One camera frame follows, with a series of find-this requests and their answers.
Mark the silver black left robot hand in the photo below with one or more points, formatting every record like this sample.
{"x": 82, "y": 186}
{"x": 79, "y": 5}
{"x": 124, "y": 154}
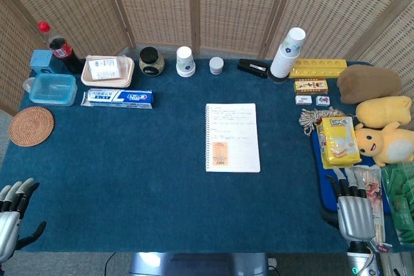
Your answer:
{"x": 9, "y": 224}

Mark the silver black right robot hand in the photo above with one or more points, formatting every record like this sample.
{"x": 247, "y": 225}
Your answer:
{"x": 355, "y": 218}

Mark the white spiral notebook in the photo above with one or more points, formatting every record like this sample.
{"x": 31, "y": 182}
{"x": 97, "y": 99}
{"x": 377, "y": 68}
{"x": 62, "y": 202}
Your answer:
{"x": 236, "y": 140}

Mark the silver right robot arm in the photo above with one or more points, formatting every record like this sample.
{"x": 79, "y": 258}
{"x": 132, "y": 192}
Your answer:
{"x": 359, "y": 260}

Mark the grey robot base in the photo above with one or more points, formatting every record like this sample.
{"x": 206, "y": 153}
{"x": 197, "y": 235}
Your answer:
{"x": 200, "y": 264}

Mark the pack of wooden chopsticks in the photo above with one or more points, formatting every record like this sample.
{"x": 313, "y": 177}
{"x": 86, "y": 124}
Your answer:
{"x": 376, "y": 192}

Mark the clear bag of green packets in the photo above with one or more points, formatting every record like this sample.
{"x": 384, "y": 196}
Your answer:
{"x": 401, "y": 198}

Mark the yellow biscuit bag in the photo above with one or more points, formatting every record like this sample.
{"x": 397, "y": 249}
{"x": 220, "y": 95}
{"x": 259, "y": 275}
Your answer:
{"x": 339, "y": 143}

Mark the round woven rattan coaster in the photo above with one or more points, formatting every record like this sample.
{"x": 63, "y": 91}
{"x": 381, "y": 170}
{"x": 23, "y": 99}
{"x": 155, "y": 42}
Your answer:
{"x": 31, "y": 126}

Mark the pale yellow plush toy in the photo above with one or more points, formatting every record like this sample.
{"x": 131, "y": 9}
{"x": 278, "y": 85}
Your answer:
{"x": 383, "y": 111}

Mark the white tile with dark print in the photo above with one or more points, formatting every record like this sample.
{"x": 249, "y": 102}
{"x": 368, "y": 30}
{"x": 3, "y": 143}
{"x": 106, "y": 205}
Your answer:
{"x": 322, "y": 100}

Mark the white tile with red print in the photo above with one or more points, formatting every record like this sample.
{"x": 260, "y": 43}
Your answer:
{"x": 303, "y": 99}

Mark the brown plush toy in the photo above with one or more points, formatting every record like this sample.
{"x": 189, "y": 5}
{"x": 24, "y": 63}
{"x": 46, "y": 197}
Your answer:
{"x": 368, "y": 83}

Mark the yellow red card box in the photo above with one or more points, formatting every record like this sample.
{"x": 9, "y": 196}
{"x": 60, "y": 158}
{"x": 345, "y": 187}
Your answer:
{"x": 310, "y": 86}

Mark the clear container with blue lid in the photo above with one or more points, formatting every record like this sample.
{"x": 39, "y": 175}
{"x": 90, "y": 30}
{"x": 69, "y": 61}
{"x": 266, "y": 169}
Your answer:
{"x": 53, "y": 90}

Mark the dark blue table carpet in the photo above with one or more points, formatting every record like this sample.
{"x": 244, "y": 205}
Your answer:
{"x": 145, "y": 176}

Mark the yellow block with round holes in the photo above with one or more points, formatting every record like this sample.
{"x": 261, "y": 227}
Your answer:
{"x": 318, "y": 68}

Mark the small light blue carton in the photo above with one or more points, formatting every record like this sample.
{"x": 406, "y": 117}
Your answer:
{"x": 40, "y": 61}

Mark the blue white toothpaste box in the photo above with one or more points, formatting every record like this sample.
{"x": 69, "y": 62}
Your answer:
{"x": 119, "y": 99}

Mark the tall stack of paper cups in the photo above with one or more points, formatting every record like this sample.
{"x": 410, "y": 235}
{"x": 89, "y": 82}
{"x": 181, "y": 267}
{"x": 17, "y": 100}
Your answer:
{"x": 286, "y": 56}

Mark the cola bottle with red cap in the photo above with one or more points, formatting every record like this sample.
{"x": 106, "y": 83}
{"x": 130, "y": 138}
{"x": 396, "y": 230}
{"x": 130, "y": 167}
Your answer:
{"x": 64, "y": 51}

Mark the black stapler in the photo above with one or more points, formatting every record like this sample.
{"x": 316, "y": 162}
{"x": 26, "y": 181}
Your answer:
{"x": 254, "y": 67}

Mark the white packet with label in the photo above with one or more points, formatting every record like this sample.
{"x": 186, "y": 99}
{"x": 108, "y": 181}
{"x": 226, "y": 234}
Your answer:
{"x": 103, "y": 68}

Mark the beige plastic tray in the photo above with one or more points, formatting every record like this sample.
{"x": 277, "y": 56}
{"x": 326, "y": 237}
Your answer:
{"x": 129, "y": 70}

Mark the small white plastic jar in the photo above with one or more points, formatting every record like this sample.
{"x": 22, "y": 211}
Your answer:
{"x": 216, "y": 66}

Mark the glass jar with black lid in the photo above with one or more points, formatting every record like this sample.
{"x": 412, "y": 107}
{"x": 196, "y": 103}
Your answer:
{"x": 151, "y": 62}

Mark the short stack of paper cups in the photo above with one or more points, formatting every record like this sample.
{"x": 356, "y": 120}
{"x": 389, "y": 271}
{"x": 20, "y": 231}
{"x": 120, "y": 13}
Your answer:
{"x": 185, "y": 62}

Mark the woven folding screen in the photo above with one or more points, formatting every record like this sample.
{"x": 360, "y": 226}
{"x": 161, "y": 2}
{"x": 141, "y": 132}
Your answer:
{"x": 226, "y": 7}

